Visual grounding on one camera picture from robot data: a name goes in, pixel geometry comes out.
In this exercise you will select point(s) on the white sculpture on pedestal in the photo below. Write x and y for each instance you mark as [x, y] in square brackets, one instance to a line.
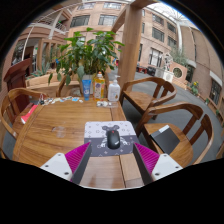
[165, 71]

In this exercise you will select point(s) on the black notebook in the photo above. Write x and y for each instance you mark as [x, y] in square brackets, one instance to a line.
[165, 140]

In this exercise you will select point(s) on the green potted plant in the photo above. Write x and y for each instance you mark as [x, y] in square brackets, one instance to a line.
[86, 53]

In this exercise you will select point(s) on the small blue sticker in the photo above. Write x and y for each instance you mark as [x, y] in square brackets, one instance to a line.
[75, 99]
[66, 99]

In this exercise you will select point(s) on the wooden planter box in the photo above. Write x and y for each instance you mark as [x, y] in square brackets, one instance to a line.
[40, 80]

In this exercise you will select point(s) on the yellow-flowered potted plant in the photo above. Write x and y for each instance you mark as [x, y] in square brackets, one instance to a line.
[195, 88]

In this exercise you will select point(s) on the small white sticker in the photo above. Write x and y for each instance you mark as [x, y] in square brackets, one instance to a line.
[81, 101]

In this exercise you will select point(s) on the round-backed wooden armchair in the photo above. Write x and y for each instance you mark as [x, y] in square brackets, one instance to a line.
[61, 86]
[143, 100]
[16, 93]
[173, 108]

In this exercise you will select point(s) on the black car key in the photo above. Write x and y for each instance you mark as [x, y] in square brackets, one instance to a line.
[41, 100]

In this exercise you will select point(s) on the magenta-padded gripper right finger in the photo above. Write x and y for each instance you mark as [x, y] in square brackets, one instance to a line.
[165, 165]

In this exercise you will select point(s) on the clear plastic case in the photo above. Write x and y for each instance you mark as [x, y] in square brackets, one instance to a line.
[106, 104]

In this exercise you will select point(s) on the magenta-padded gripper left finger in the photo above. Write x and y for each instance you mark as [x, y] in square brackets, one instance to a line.
[60, 165]

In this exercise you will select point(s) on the black computer mouse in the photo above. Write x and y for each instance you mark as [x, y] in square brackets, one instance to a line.
[113, 140]

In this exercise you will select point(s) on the grey patterned mouse pad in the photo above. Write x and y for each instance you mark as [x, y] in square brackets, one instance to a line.
[95, 133]

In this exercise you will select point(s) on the yellow liquid bottle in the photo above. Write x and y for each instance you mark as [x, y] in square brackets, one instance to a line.
[99, 88]

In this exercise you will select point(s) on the dark red wooden pedestal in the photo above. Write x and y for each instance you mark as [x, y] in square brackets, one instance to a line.
[16, 78]

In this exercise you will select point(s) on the blue squeeze tube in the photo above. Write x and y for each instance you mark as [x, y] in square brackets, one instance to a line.
[86, 90]

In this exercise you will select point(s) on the white pump bottle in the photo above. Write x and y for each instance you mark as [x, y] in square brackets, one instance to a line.
[114, 91]

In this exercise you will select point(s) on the red and white bag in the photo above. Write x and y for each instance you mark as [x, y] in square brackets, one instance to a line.
[28, 115]

